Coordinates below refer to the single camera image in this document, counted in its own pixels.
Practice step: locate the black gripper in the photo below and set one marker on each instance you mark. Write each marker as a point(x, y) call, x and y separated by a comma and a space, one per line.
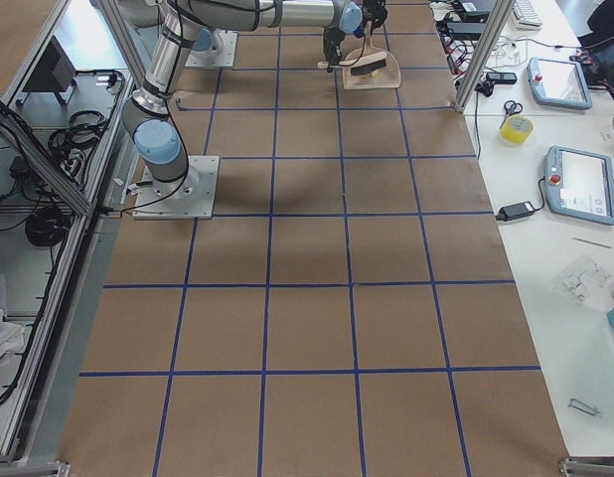
point(331, 38)

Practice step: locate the beige hand brush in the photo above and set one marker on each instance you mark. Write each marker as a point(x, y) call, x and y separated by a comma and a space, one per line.
point(361, 66)

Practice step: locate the beige plastic dustpan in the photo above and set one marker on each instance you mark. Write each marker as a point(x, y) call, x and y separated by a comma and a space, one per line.
point(387, 77)

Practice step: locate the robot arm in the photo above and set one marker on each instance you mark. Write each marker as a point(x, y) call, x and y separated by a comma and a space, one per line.
point(191, 34)
point(352, 17)

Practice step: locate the black scissors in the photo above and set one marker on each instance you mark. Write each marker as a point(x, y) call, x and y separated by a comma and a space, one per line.
point(512, 107)

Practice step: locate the yellow tape roll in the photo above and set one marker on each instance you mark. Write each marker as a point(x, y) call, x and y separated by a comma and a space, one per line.
point(516, 129)

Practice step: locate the far teach pendant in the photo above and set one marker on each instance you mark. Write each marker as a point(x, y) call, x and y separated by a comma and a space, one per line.
point(558, 83)

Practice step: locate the teach pendant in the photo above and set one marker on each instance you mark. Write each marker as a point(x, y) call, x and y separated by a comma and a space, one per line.
point(579, 184)
point(558, 83)

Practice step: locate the black power brick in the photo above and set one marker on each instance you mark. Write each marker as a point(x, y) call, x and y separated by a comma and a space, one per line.
point(516, 211)

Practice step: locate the near teach pendant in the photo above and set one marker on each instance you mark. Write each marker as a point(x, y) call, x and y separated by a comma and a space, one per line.
point(579, 184)

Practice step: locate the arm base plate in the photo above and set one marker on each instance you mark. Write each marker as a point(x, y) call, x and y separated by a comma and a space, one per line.
point(194, 199)
point(213, 49)

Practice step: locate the aluminium frame post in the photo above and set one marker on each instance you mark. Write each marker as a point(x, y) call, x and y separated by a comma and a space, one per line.
point(496, 22)

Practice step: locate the aluminium side frame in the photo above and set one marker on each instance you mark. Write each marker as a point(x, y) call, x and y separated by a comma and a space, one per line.
point(38, 385)

